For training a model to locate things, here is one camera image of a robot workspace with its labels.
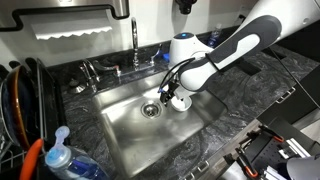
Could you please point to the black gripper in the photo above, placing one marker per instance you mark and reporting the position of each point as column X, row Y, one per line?
column 168, row 88

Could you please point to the white cup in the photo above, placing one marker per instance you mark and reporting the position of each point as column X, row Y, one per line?
column 182, row 105

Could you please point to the chrome faucet lever blue mark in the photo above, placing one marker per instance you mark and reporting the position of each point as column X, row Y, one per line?
column 156, row 54

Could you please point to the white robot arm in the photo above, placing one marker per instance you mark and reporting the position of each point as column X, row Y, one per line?
column 240, row 43

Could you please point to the stainless steel sink basin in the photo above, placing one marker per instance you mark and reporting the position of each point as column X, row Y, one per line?
column 140, row 133

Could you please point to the chrome faucet lever red mark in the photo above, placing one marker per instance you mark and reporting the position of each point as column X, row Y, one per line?
column 106, row 67

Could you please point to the chrome gooseneck faucet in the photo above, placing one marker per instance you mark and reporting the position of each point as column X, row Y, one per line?
column 135, row 40

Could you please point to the small chrome side faucet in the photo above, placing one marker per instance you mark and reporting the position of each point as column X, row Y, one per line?
column 90, row 75

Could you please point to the round chrome counter cap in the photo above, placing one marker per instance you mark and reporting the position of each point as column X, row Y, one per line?
column 76, row 87

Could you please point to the steel paper towel dispenser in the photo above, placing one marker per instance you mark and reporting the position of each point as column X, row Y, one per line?
column 120, row 6

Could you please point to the black clamp orange grip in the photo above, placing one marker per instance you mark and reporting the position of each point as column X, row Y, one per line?
column 248, row 165
column 271, row 133

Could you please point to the blue dish soap bottle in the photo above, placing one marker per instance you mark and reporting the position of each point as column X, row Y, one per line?
column 73, row 163

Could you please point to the black baking tray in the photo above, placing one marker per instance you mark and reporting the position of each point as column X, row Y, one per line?
column 50, row 100

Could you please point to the white paper towel sheet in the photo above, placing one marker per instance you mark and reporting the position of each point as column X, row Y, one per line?
column 70, row 30

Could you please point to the black robot cart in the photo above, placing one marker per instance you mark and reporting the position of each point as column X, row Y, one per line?
column 266, row 156

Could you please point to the aluminium extrusion bar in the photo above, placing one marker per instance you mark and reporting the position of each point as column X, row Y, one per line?
column 296, row 148

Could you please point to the round dinner plate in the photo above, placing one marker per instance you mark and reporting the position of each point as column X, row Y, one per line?
column 16, row 106

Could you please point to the black wall soap dispenser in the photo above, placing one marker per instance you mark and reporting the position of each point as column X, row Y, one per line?
column 185, row 6

